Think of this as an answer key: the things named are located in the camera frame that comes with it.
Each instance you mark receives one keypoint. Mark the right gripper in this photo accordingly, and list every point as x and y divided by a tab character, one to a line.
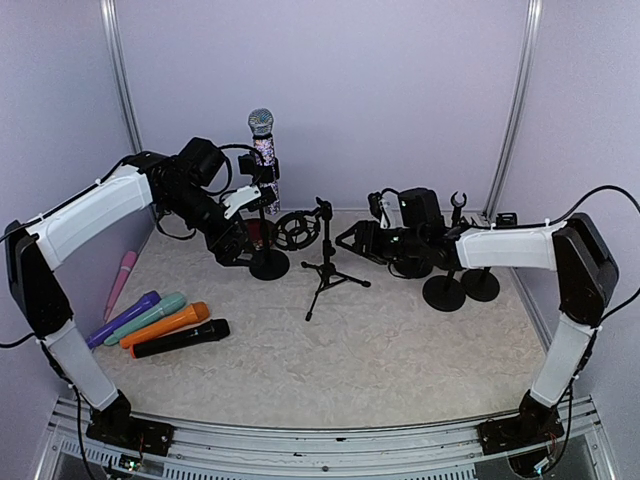
370	242

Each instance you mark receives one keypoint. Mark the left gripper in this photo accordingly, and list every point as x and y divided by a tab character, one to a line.
226	254

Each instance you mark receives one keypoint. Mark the black tripod mic stand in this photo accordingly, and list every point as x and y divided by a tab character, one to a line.
298	230

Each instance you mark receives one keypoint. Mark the black glitter mic stand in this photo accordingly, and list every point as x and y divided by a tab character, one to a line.
268	265

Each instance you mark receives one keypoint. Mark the orange microphone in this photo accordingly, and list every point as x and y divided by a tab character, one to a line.
192	314

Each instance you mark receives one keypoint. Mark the mint green microphone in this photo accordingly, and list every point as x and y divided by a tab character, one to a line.
165	307

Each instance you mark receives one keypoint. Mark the black microphone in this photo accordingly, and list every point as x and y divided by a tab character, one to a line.
210	331

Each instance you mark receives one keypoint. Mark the purple microphone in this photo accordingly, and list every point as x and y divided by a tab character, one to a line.
146	302

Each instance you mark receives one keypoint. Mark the pink microphone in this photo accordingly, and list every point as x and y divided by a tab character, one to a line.
127	264

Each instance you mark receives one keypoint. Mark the black mint mic stand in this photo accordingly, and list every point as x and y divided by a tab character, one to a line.
444	292

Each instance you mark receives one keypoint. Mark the black pink mic stand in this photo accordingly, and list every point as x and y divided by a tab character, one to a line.
457	218

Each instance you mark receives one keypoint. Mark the glitter rhinestone microphone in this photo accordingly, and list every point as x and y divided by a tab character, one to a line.
260	122

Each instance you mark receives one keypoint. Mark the black purple mic stand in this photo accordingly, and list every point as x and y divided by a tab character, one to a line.
480	284

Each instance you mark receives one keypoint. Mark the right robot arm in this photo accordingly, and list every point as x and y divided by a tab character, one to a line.
455	258

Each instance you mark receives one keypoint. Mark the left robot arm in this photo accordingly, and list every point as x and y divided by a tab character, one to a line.
35	250

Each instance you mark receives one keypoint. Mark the red floral plate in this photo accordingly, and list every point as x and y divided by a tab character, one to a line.
252	227

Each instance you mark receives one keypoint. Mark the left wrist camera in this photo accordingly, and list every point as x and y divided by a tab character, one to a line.
234	201

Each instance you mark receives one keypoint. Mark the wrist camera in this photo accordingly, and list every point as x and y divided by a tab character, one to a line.
380	208
234	201

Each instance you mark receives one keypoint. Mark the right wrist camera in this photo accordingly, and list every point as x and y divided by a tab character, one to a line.
380	208

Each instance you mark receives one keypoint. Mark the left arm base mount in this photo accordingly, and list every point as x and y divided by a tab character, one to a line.
143	436

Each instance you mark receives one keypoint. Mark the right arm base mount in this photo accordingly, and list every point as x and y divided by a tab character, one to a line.
502	435

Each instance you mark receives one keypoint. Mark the aluminium front rail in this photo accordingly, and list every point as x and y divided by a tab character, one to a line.
441	450

